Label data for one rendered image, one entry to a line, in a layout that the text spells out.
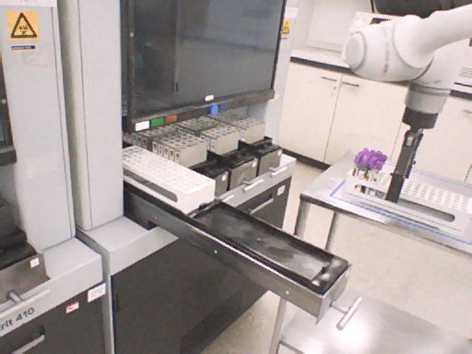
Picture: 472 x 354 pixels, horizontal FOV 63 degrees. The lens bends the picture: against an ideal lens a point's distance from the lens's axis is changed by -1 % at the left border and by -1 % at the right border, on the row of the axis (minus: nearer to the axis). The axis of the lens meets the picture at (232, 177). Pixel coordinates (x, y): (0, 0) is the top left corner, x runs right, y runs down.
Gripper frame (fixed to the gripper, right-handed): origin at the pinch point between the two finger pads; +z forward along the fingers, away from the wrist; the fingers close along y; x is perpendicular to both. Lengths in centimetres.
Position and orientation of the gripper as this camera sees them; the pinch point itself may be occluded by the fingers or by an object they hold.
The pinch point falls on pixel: (397, 186)
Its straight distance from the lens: 107.4
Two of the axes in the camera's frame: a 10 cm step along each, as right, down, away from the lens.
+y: 5.4, -3.1, 7.8
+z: -1.0, 9.0, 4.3
